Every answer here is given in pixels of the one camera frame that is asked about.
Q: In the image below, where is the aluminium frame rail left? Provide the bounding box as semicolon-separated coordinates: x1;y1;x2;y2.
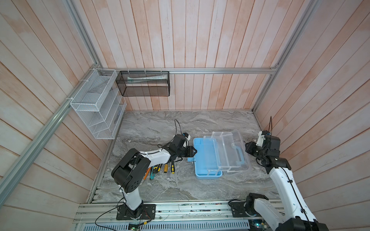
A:
1;1;101;207

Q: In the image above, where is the aluminium frame rail right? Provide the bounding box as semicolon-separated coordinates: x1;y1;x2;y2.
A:
251;1;322;114

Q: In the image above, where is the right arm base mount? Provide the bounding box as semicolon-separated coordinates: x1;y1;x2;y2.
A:
228;200;261;218

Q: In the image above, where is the black yellow phillips screwdriver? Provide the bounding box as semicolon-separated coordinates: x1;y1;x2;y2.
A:
171;161;175;174

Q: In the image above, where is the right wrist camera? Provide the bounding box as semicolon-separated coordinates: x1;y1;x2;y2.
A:
256;131;271;147

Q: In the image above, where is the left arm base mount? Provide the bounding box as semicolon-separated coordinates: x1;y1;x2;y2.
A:
116;203;156;220

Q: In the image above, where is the blue plastic tool box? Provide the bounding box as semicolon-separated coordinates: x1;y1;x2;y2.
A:
190;130;251;180

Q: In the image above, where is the yellow black utility knife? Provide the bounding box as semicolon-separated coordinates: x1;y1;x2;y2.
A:
153;164;163;174

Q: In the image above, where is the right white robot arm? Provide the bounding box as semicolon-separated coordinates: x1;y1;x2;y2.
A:
244;131;328;231

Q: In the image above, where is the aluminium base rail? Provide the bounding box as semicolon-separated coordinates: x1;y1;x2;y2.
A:
72;200;314;231

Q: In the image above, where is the black wire mesh basket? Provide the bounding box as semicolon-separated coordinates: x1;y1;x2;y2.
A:
116;70;171;97

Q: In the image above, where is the aluminium frame rail back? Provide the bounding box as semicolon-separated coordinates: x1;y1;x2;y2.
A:
111;67;277;74

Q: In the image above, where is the aluminium frame rail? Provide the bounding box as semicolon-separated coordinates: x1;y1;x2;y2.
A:
111;67;277;74
1;1;101;207
251;1;322;114

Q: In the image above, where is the orange pencil tool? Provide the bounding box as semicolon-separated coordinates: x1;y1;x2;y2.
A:
143;168;151;181

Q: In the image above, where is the teal utility knife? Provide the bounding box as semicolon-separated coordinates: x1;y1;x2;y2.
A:
149;169;155;180

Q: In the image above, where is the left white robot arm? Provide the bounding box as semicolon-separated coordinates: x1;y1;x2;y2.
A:
111;133;197;212

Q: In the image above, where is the white wire mesh shelf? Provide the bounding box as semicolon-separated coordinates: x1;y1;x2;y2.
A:
70;69;127;140

